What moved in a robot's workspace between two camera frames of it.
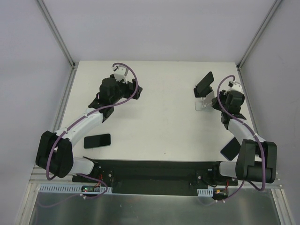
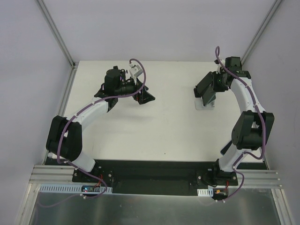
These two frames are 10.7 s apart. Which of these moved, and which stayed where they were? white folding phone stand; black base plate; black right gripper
Moved: black right gripper
Stayed: black base plate; white folding phone stand
